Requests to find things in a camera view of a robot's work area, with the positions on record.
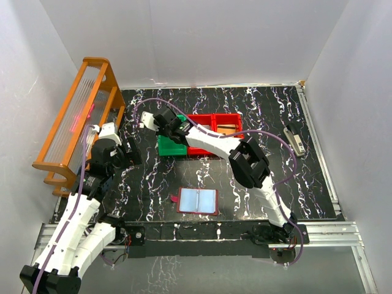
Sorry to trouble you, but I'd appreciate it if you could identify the red leather card holder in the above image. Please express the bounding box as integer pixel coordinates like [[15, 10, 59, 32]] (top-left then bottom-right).
[[170, 187, 219, 216]]

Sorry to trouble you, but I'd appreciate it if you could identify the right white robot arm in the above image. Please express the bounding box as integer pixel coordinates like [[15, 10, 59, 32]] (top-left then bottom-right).
[[141, 107, 297, 242]]

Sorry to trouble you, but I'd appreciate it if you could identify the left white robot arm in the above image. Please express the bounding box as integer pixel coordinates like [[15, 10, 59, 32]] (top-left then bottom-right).
[[20, 122, 141, 293]]

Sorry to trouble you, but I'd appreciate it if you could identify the green plastic bin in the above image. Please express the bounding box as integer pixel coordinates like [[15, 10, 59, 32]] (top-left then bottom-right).
[[157, 135, 187, 156]]

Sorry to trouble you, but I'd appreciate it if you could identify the red bin left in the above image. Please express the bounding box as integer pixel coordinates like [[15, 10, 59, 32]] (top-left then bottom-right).
[[187, 114, 216, 156]]

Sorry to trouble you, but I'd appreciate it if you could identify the red bin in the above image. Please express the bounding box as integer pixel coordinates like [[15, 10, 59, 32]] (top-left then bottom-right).
[[213, 113, 243, 133], [187, 114, 216, 156]]

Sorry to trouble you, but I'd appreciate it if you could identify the orange wooden rack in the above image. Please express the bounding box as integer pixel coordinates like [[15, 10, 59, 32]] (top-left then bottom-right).
[[32, 57, 126, 197]]

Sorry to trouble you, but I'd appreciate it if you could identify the red bin right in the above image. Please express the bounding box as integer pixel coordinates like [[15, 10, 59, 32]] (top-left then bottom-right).
[[213, 113, 243, 133]]

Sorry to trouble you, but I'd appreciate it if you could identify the black grey stapler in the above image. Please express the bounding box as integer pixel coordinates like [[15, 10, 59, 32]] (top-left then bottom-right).
[[284, 122, 306, 157]]

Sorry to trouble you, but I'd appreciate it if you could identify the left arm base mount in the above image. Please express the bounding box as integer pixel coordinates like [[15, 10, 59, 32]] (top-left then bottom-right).
[[99, 227, 145, 268]]

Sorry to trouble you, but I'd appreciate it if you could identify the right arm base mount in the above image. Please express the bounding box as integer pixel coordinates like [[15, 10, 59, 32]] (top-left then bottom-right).
[[246, 224, 310, 265]]

